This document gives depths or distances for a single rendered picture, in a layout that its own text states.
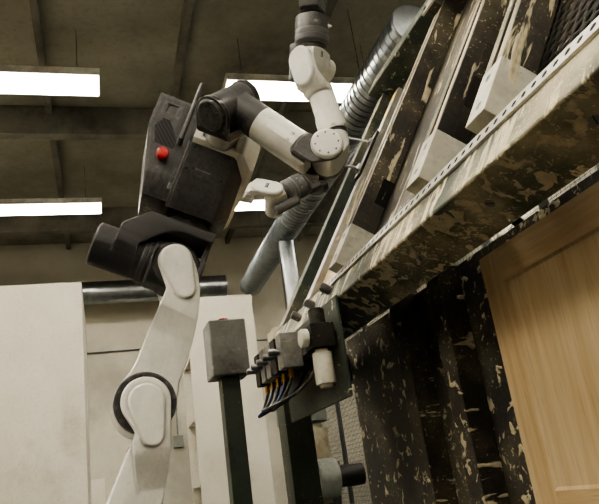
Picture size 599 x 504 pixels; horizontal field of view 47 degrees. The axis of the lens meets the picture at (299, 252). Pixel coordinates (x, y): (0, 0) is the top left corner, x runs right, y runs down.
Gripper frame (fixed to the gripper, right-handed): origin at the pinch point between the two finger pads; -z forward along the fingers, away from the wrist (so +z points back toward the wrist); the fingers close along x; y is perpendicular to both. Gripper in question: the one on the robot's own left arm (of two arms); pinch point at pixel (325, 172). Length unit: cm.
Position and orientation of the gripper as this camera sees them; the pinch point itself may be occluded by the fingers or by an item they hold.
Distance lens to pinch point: 247.8
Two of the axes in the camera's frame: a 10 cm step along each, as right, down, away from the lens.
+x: 5.5, 8.2, -1.5
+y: 2.8, -3.5, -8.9
